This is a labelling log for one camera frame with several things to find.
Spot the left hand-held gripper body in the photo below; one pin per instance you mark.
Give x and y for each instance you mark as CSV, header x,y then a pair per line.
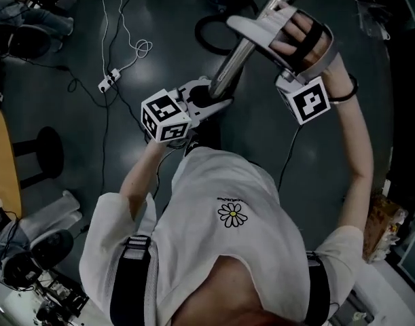
x,y
164,115

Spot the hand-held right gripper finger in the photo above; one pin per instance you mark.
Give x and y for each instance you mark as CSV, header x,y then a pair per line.
x,y
246,28
279,13

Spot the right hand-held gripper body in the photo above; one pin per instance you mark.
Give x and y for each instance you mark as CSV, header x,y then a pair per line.
x,y
309,102

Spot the silver vacuum cleaner tube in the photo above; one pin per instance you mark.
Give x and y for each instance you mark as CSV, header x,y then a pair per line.
x,y
234,63

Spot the person's left forearm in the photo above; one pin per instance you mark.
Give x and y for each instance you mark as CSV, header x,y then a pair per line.
x,y
142,175

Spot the person's right forearm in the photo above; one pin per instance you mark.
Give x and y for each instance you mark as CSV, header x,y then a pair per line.
x,y
358,148

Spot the person's right hand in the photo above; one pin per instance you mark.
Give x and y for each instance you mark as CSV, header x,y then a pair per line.
x,y
295,36

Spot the person's black shoe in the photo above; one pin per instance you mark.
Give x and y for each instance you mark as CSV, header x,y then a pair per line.
x,y
202,143

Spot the black wrist band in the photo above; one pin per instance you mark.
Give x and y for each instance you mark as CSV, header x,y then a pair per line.
x,y
352,92

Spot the white power strip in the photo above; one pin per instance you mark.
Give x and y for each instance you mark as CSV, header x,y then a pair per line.
x,y
109,80

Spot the clear plastic bag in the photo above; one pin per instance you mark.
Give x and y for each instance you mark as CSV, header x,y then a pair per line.
x,y
373,19

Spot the dark cabinet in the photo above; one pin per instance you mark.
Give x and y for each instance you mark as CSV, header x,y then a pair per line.
x,y
409,87

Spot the white daisy print t-shirt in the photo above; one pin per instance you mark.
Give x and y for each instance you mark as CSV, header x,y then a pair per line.
x,y
207,222

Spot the black round stool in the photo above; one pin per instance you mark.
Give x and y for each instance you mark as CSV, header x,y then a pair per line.
x,y
49,151

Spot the brown snack bag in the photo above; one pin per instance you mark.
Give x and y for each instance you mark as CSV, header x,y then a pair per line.
x,y
383,226

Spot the black office chair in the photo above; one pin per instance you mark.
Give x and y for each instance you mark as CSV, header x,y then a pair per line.
x,y
27,42

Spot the round wooden table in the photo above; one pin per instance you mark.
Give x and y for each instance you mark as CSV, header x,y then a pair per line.
x,y
3,161

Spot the white cabinet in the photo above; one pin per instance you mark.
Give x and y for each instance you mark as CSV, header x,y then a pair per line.
x,y
383,294

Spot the white cluttered workbench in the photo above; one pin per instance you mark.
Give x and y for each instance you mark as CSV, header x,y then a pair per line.
x,y
30,307

